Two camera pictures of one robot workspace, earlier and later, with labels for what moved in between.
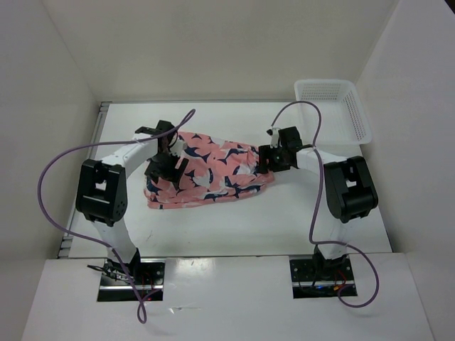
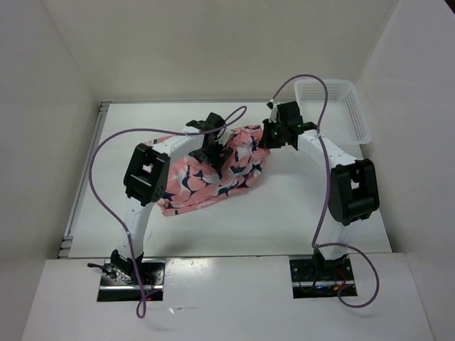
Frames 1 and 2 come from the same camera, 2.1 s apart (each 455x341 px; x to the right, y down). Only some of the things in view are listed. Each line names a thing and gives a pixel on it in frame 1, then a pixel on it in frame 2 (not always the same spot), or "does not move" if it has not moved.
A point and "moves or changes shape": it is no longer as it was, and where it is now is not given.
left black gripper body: [163, 165] to [209, 155]
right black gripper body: [276, 160] to [274, 136]
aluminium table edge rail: [73, 219] does not move
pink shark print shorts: [217, 168] moves or changes shape
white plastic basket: [343, 122] does not move
